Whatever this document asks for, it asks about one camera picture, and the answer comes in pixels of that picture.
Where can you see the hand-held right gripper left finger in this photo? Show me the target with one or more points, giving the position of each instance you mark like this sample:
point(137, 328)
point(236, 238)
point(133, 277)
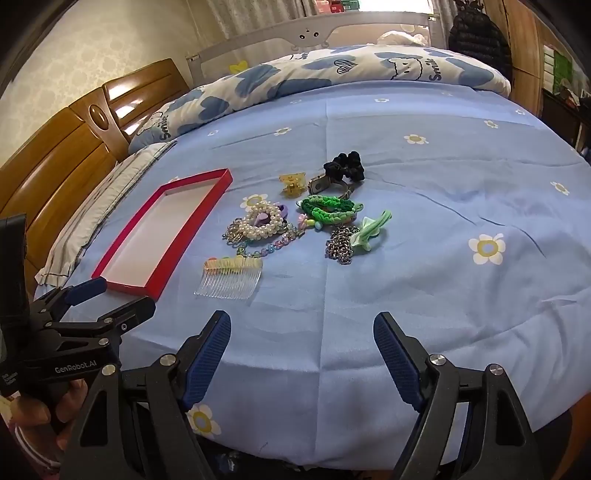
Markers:
point(210, 350)

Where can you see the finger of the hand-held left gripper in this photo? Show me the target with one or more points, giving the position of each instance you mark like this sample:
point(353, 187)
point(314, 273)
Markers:
point(87, 288)
point(129, 316)

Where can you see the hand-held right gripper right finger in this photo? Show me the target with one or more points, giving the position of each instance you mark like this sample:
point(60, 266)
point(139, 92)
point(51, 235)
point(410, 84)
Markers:
point(395, 355)

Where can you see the red jewelry box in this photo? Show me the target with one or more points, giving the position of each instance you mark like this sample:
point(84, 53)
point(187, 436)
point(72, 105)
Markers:
point(138, 240)

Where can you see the clear hair comb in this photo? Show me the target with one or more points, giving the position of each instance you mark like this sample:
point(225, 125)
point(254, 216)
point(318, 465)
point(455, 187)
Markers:
point(228, 281)

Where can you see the pearl scrunchie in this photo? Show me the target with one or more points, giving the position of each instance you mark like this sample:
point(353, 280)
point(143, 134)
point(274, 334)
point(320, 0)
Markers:
point(251, 228)

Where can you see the purple hair clip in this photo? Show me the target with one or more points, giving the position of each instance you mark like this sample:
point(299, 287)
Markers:
point(262, 215)

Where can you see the yellow hair claw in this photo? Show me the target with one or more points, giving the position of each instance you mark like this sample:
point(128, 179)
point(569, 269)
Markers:
point(292, 185)

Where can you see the black scrunchie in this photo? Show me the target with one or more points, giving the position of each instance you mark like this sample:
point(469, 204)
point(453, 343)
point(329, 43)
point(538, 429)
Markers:
point(346, 166)

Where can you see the person's left hand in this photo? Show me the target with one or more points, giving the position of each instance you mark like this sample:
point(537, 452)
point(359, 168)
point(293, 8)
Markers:
point(27, 413)

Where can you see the wooden headboard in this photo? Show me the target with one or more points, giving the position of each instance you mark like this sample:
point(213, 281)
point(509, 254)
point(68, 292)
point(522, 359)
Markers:
point(55, 157)

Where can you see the blue floral bedsheet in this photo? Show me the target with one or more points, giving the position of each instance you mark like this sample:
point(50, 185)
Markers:
point(438, 194)

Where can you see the blue heart print quilt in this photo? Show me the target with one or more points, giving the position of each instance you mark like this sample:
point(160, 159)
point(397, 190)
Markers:
point(323, 74)

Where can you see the black puffer jacket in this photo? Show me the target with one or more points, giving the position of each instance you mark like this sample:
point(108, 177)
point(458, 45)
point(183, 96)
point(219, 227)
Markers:
point(480, 41)

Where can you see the cluttered shelf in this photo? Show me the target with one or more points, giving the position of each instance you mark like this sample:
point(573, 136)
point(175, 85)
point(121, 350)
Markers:
point(565, 78)

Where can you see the wooden wardrobe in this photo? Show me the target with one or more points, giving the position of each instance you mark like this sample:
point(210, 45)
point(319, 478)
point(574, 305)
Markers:
point(524, 37)

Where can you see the grey bed rail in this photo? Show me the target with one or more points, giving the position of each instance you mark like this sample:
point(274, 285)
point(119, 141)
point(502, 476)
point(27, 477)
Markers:
point(318, 32)

